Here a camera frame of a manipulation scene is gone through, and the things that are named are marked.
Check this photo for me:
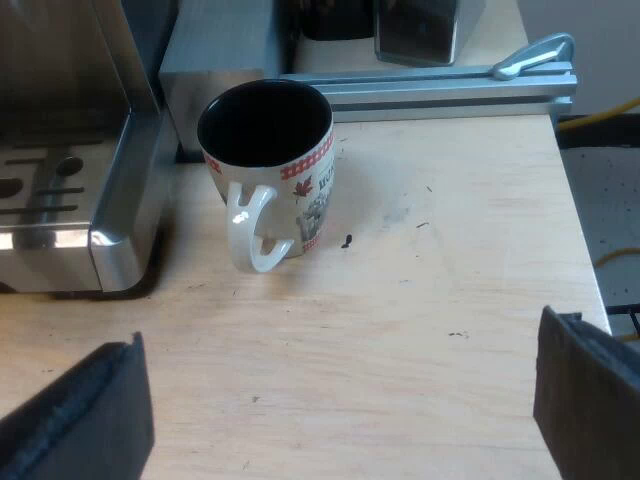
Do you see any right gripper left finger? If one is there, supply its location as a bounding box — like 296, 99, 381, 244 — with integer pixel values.
0, 331, 156, 480

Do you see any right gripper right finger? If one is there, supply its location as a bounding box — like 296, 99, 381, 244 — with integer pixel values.
532, 305, 640, 480

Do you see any steel espresso machine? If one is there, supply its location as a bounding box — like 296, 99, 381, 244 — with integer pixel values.
0, 0, 182, 296

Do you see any white mug with red and black print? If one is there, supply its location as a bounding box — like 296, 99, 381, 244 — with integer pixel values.
196, 78, 337, 274

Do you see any metal block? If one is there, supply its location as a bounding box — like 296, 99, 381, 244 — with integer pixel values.
158, 0, 297, 162

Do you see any steel canister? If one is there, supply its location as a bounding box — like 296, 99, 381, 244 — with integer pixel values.
373, 0, 489, 67

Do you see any yellow cable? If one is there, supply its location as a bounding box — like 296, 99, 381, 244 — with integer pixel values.
557, 97, 640, 132

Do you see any aluminium rail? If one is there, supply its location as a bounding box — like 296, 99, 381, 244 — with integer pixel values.
279, 41, 580, 124

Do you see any silver metal lever handle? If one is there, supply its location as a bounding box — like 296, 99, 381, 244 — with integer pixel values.
491, 32, 575, 81

